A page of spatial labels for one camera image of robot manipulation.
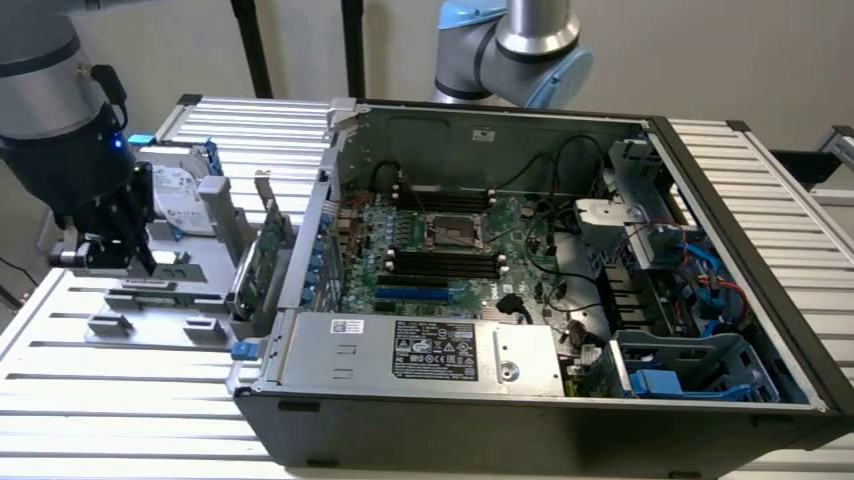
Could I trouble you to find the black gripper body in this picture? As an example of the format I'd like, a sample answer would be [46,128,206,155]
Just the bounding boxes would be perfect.
[0,103,140,217]

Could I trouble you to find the black expansion slot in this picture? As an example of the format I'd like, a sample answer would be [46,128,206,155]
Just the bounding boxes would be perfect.
[376,273,450,290]

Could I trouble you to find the blue expansion slot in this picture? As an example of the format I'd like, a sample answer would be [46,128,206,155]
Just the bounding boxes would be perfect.
[373,286,450,302]

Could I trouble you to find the black RAM slot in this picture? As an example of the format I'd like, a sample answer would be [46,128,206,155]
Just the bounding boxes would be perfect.
[392,194,498,202]
[384,261,508,271]
[385,254,508,264]
[384,268,508,278]
[392,188,498,196]
[385,247,508,257]
[392,205,498,214]
[392,200,498,208]

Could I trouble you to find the silver hard disk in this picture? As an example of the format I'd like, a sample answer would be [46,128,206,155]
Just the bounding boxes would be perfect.
[140,143,222,239]

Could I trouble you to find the grey plastic parts rack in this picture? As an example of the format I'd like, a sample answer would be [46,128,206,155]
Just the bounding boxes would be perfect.
[81,174,269,347]

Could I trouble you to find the green graphics card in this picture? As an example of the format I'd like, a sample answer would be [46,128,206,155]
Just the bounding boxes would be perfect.
[228,168,300,322]

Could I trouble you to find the blue case latch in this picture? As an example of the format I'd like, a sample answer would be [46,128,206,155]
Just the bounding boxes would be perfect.
[228,338,261,363]

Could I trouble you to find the thick black stand pole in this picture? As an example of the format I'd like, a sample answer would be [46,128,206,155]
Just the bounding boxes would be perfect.
[228,0,276,99]

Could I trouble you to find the grey metal power supply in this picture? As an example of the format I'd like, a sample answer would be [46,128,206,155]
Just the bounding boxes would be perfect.
[274,311,569,399]

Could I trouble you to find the metal CPU socket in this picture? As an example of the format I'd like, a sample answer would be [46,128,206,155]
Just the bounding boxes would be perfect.
[414,211,498,254]

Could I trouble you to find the thin black stand pole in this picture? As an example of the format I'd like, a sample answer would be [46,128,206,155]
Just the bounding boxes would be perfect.
[337,0,369,100]

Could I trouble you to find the green motherboard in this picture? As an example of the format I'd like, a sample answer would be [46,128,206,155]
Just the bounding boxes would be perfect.
[325,192,569,326]

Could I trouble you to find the black open PC case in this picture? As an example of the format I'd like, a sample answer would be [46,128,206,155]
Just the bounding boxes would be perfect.
[229,97,854,470]

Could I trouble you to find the grey fan shroud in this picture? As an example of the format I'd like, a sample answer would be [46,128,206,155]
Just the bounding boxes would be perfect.
[573,197,652,237]

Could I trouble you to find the grey metal drive cage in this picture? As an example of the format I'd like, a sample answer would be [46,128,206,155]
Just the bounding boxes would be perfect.
[603,138,700,271]

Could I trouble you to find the grey blue disk bay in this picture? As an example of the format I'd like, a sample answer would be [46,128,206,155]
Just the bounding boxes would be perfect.
[608,328,783,402]

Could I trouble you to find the thin black floor cable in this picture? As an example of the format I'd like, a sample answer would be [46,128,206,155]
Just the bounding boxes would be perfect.
[0,255,39,314]

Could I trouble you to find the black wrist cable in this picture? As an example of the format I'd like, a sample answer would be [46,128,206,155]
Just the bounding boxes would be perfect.
[88,63,130,132]

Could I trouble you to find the short black looped wire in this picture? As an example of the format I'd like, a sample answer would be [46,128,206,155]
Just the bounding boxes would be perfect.
[368,161,402,192]

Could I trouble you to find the black plug wire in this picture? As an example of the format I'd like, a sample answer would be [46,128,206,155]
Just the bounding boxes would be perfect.
[494,293,533,327]

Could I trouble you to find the long black looped wire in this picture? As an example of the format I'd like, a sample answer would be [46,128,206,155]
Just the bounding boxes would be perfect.
[497,134,609,196]

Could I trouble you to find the blue data wire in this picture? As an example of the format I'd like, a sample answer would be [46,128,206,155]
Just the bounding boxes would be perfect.
[676,238,732,334]

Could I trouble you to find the red wire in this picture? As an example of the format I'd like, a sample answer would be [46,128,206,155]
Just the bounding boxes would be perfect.
[703,280,749,324]

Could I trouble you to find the black bracket with rail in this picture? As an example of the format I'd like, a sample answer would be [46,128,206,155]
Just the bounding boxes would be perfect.
[765,125,854,206]

